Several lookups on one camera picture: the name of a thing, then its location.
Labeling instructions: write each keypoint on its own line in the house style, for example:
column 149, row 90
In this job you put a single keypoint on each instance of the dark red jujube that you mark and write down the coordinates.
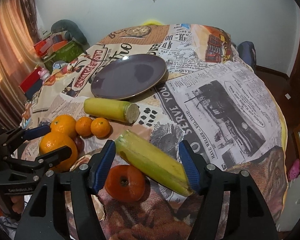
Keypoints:
column 79, row 144

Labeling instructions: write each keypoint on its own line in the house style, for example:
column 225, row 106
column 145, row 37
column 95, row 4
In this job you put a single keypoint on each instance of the corn cob with cut end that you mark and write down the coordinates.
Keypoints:
column 121, row 111

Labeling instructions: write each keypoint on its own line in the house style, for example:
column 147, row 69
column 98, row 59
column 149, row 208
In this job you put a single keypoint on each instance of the small mandarin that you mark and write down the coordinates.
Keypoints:
column 100, row 127
column 83, row 126

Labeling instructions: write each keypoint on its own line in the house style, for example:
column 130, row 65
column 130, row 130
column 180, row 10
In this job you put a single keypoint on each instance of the red tomato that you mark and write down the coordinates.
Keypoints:
column 125, row 183

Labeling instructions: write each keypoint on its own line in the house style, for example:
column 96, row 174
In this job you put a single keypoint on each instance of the green cardboard box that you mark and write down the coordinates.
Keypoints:
column 66, row 53

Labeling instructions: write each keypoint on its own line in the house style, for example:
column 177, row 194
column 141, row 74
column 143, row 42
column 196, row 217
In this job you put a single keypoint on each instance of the red gift box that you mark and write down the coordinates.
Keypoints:
column 32, row 83

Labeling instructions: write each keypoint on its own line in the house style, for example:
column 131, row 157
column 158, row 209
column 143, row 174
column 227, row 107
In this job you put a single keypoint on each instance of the blue chair back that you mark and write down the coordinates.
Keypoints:
column 247, row 53

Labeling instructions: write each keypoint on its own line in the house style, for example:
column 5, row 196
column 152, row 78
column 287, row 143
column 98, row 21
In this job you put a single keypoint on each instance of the orange pink curtain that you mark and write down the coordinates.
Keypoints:
column 17, row 60

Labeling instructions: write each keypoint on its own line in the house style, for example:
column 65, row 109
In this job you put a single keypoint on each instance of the newspaper print tablecloth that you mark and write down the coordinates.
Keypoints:
column 208, row 97

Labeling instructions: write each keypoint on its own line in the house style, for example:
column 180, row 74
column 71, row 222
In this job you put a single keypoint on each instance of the purple round plate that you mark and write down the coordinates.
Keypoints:
column 128, row 77

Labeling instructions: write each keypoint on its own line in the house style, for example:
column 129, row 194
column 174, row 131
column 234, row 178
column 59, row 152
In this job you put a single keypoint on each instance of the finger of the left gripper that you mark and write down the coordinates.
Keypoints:
column 37, row 132
column 53, row 160

